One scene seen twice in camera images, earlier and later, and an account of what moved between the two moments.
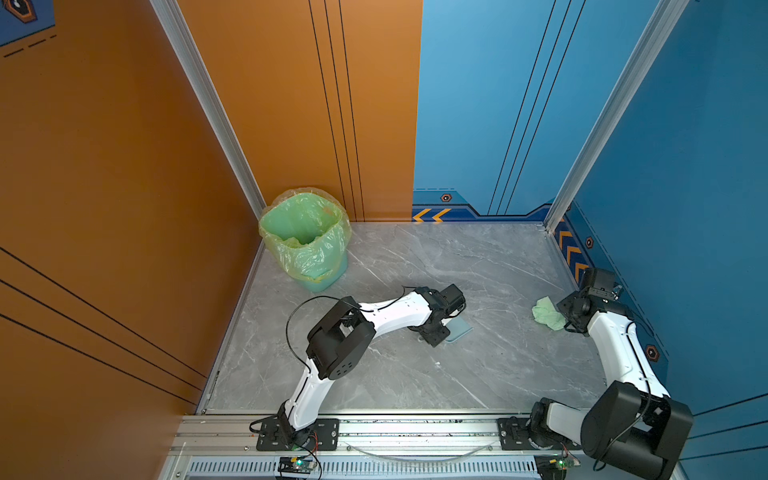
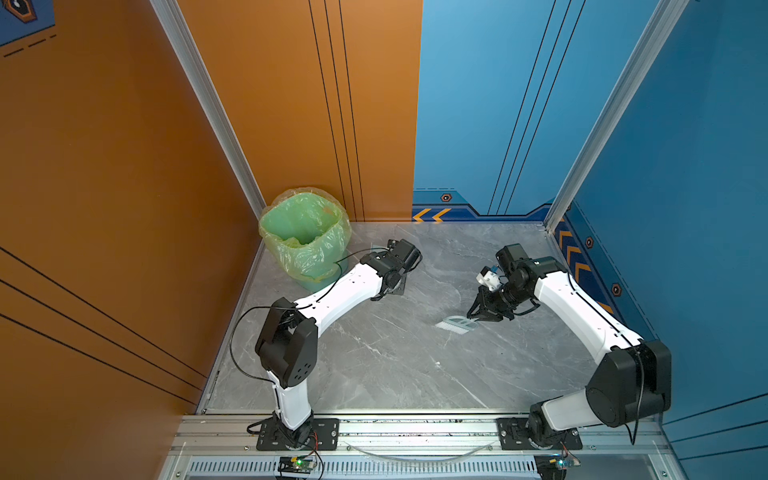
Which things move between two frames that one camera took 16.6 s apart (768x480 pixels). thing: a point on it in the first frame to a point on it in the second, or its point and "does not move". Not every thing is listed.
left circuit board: [296, 465] does not move
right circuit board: [554, 466] does not move
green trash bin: [308, 232] does not move
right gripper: [565, 304] to [486, 315]
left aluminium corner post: [171, 18] does not move
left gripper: [440, 338] to [403, 280]
